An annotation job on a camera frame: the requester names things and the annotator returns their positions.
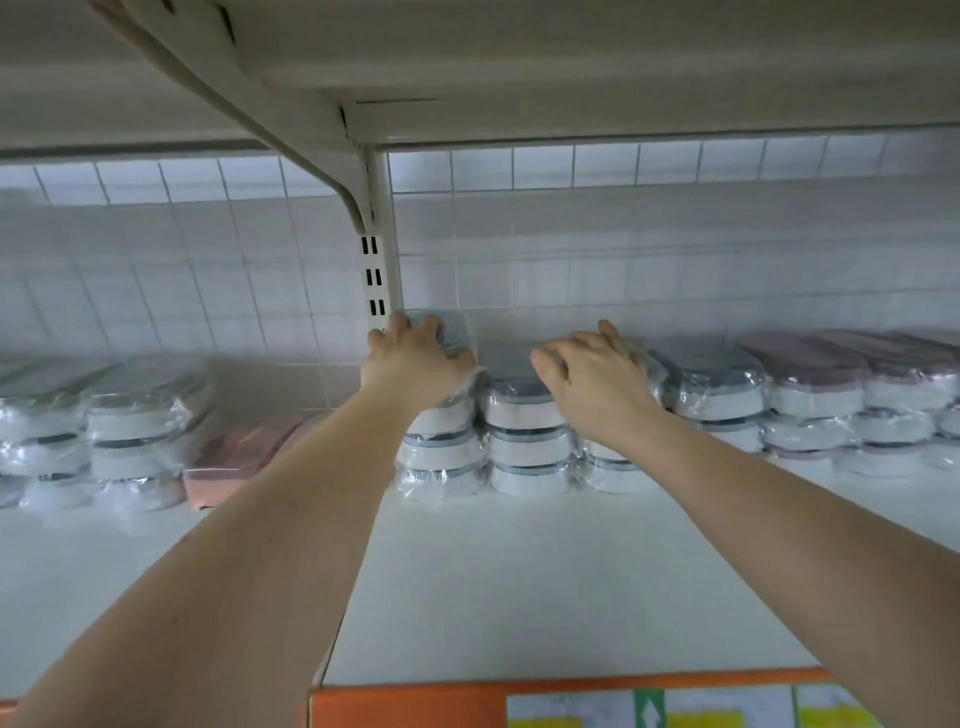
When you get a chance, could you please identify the person's right hand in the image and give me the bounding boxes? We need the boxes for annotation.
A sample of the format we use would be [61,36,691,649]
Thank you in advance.
[528,318,668,455]

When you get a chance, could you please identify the person's left hand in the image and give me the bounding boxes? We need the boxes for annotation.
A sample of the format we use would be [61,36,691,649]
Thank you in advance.
[357,312,482,422]

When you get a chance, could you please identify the stacks of grey-lid soap dishes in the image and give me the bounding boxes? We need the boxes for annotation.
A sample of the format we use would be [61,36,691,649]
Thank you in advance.
[393,312,770,503]

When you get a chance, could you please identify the orange lid plastic box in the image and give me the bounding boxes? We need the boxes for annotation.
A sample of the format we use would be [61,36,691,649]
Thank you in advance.
[279,408,338,458]

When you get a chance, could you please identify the salmon textured plastic box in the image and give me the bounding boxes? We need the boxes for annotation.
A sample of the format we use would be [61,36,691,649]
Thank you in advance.
[180,411,305,515]

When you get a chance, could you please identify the orange metal store shelving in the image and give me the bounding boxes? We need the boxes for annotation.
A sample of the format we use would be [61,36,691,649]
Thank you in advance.
[0,0,960,728]

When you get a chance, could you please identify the stacks of pink-lid soap dishes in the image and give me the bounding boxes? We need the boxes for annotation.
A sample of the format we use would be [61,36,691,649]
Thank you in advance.
[735,327,960,485]

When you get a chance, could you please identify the stacks of clear-lid soap dishes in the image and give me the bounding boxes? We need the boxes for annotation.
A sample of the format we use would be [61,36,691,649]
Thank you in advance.
[0,351,221,518]

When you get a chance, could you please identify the person's right forearm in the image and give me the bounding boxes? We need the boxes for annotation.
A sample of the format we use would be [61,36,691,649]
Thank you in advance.
[624,417,960,728]

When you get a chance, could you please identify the person's left forearm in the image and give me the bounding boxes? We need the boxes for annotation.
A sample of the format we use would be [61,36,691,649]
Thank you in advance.
[7,393,422,728]

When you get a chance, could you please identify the yellow shelf price label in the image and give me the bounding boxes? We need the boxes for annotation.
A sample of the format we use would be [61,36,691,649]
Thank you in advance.
[795,681,887,728]
[663,684,797,728]
[507,687,638,728]

